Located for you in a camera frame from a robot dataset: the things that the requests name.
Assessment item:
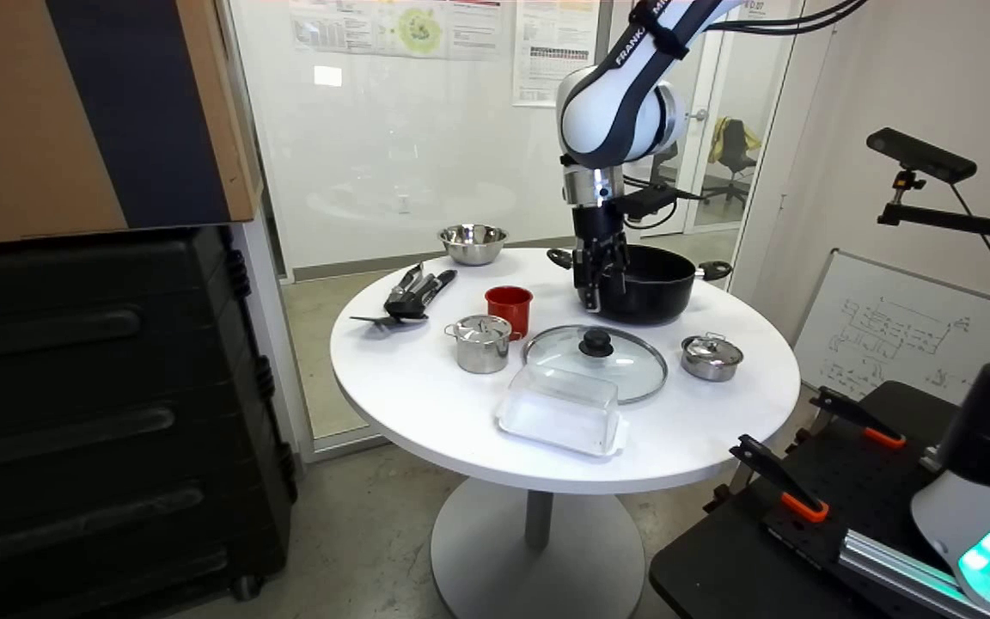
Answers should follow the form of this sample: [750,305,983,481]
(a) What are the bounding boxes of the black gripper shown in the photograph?
[570,204,633,315]

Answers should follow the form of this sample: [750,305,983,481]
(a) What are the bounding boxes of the glass lid with black knob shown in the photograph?
[518,320,672,406]

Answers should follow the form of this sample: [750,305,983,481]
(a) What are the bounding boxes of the black cooking pot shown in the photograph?
[543,242,737,325]

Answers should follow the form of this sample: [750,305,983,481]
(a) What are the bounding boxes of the open small steel pot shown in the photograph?
[443,314,517,379]

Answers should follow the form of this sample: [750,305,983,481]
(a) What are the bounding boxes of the red cup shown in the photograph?
[485,284,535,345]

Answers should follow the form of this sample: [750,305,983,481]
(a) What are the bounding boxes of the small steel bowl right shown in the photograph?
[678,330,745,385]

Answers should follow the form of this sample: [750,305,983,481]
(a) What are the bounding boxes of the clear plastic container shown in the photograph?
[490,367,624,462]

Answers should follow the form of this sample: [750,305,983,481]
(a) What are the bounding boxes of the black office chair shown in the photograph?
[702,117,764,211]

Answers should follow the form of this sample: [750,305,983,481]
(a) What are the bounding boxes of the black kitchen tongs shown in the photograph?
[380,262,459,320]

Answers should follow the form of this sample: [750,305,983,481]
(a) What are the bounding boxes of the black slotted spatula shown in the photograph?
[346,305,432,337]

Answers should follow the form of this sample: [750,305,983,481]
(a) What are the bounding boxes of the white paper poster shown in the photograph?
[512,0,601,112]

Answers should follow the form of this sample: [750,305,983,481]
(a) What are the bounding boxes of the whiteboard with drawings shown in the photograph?
[792,246,990,409]

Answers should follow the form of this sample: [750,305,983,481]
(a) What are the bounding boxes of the black perforated mounting table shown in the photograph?
[646,379,990,619]

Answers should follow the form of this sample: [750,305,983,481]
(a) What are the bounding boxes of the poster with green circle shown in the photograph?
[284,0,517,63]

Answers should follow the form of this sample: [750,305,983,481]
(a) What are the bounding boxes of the black storage cabinet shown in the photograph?
[0,224,298,619]

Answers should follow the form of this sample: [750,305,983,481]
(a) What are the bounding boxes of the cardboard panel with dark stripe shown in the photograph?
[0,0,265,250]

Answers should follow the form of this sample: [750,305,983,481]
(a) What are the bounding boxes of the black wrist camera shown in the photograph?
[616,183,713,224]

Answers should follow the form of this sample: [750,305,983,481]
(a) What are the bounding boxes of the black clamp with orange handle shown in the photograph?
[808,383,911,454]
[729,430,835,529]

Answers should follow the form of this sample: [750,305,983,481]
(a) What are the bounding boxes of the white table pedestal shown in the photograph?
[427,479,648,619]

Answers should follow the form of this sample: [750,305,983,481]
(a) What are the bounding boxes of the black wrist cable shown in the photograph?
[733,0,868,39]

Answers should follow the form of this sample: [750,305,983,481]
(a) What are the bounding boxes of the black stereo camera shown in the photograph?
[863,122,981,185]

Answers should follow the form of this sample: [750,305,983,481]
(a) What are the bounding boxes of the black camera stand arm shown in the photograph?
[874,168,990,246]

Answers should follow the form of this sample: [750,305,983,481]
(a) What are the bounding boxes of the aluminium rail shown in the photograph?
[835,527,986,619]

